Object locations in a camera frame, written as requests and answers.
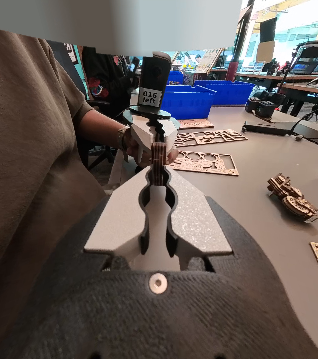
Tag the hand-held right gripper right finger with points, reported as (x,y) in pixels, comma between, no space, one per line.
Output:
(201,224)

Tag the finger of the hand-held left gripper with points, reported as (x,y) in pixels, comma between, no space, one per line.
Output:
(142,134)
(169,134)

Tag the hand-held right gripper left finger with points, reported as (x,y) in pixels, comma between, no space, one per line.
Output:
(117,221)

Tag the layered wooden gear wheel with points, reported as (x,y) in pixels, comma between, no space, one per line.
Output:
(158,162)

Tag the person's left forearm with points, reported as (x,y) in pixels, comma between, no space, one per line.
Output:
(100,126)

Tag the grey desk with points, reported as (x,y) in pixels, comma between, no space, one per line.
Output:
(246,182)

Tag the person's left hand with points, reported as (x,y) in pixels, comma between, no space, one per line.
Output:
(132,148)

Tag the blue plastic bin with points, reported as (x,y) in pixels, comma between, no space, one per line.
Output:
(232,94)
(175,77)
(187,103)

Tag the engraved wooden board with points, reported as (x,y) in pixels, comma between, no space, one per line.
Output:
(195,123)

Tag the wooden lattice cut-out sheet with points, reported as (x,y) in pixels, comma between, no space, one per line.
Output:
(206,139)

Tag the dark printed box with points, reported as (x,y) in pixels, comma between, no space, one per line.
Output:
(194,78)

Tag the wooden sheet with round holes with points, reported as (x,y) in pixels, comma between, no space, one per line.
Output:
(204,165)

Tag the wooden display board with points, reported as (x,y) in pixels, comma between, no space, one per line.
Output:
(209,60)

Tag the framed black-white poster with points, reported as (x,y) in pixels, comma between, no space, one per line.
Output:
(70,52)

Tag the wooden model vehicle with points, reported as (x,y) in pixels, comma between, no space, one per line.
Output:
(293,200)

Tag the black power strip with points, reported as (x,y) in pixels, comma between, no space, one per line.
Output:
(268,127)

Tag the black pillar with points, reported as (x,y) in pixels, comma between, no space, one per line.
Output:
(241,33)

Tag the black battery charger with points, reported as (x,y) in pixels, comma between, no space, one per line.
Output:
(265,108)

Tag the wooden work table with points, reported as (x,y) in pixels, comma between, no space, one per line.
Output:
(260,77)
(305,89)

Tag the beige rounded board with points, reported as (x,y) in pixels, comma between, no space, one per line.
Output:
(265,52)

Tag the black hanging panel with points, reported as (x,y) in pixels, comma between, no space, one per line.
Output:
(268,29)

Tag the laptop with stand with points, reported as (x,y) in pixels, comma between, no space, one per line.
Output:
(313,60)

